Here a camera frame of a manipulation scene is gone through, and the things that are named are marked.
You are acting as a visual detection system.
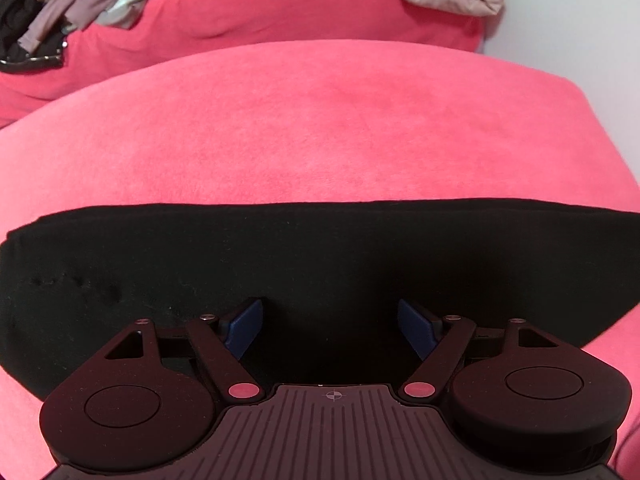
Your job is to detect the black garment with studs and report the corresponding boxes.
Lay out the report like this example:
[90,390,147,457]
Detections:
[1,0,67,74]

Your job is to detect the pink fleece blanket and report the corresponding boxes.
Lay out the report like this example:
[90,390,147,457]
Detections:
[0,39,640,480]

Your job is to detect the black pants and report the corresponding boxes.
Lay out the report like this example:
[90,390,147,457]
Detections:
[1,200,639,398]

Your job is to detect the red bed sheet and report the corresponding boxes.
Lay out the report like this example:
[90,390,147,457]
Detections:
[1,0,485,127]

